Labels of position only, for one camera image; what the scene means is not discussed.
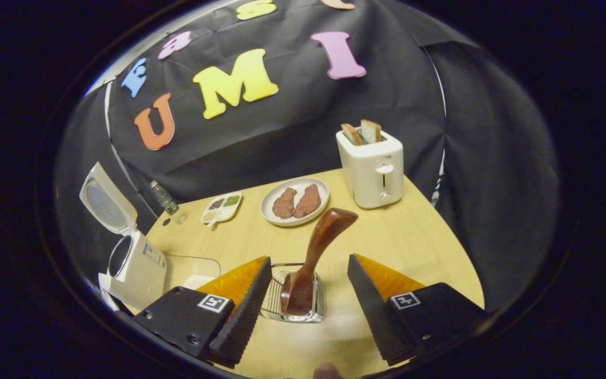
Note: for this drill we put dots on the white toaster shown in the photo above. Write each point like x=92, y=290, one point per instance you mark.
x=371, y=179

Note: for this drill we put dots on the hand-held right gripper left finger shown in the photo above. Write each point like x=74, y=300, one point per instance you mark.
x=240, y=316

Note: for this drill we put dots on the white round plate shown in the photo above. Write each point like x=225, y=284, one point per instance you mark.
x=298, y=185

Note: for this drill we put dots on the toast slice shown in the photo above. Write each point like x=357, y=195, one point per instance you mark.
x=351, y=134
x=371, y=130

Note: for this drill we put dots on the white divided grain tray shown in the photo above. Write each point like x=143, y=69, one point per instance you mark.
x=224, y=206

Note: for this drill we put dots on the brown meat piece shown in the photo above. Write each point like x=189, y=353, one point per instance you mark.
x=308, y=201
x=284, y=203

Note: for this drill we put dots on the clear plastic water bottle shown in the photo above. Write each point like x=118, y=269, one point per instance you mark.
x=165, y=200

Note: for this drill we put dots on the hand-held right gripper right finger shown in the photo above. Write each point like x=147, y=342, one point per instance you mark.
x=374, y=310

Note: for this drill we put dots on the white rice cooker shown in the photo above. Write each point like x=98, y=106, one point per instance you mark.
x=142, y=268

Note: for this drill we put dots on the brown wooden spoon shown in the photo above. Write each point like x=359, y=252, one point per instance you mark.
x=316, y=247

